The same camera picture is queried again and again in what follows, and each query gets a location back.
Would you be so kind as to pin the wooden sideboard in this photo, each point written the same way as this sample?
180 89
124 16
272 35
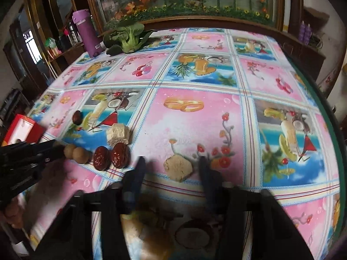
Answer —
67 57

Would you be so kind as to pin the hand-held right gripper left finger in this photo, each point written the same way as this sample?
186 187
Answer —
134 178

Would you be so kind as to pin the glass panel with artificial flowers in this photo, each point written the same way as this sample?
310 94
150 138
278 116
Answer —
189 0

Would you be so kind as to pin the green bok choy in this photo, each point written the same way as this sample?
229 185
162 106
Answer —
127 40

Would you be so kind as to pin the tan pastry chunk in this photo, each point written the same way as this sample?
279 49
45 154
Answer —
179 168

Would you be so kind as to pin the red jujube date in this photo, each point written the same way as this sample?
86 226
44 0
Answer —
102 158
77 117
121 155

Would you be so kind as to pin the red cardboard box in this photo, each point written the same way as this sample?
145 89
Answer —
32 132

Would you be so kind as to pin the brown longan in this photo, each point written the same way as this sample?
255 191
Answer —
82 155
69 151

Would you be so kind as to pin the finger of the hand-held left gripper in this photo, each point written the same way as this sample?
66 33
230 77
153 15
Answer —
53 154
38 144

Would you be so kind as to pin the white ribbed pastry chunk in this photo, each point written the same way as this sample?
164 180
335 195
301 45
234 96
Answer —
118 135

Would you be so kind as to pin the green bag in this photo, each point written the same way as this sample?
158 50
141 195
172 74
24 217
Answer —
52 46

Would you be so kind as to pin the purple spray bottle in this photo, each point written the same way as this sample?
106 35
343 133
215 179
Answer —
301 32
308 33

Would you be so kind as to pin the person's left hand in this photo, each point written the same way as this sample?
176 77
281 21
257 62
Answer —
13 213

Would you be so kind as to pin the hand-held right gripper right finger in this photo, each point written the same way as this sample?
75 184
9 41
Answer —
210 181

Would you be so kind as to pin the purple insulated bottle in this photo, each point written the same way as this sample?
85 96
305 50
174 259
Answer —
86 35

